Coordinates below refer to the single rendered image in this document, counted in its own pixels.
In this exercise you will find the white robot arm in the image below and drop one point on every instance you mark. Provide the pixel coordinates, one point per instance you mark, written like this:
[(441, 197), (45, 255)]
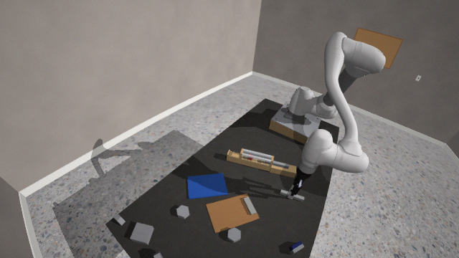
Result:
[(360, 59)]

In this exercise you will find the brown clipboard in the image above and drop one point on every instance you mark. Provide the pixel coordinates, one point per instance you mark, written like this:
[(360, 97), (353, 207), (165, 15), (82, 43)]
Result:
[(232, 212)]

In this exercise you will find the blue flat rectangular pad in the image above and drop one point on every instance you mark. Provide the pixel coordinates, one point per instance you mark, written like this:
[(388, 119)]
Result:
[(206, 186)]

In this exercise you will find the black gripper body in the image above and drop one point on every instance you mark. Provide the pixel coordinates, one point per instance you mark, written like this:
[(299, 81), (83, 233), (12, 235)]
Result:
[(302, 175)]

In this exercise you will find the white square stick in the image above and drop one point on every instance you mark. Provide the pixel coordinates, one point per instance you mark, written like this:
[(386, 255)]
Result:
[(297, 197), (283, 165)]

